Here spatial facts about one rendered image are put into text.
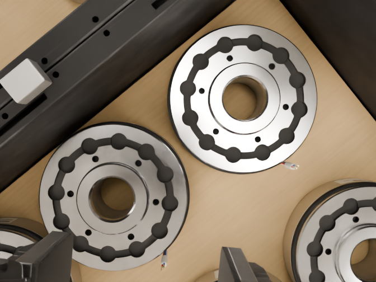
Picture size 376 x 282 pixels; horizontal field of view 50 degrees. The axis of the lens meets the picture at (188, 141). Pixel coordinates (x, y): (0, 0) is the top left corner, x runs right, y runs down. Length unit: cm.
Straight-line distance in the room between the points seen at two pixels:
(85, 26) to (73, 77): 3
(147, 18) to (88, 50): 3
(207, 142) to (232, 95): 5
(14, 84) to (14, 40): 13
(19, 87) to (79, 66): 3
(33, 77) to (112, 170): 9
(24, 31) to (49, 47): 12
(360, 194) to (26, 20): 27
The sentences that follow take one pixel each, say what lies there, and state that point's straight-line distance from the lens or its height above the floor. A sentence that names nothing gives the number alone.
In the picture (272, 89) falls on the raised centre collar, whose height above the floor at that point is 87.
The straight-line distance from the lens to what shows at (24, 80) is 21.
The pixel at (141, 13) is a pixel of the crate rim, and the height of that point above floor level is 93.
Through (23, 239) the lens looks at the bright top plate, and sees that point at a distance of 30.
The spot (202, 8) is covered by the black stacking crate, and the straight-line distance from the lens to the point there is 27.
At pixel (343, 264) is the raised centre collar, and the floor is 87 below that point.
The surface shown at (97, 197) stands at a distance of 30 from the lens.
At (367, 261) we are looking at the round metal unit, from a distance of 34.
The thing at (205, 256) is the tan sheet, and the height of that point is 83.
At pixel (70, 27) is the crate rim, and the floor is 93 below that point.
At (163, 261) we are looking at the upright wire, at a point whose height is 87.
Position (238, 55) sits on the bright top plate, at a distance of 28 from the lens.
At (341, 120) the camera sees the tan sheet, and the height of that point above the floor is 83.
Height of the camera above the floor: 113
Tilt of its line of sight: 88 degrees down
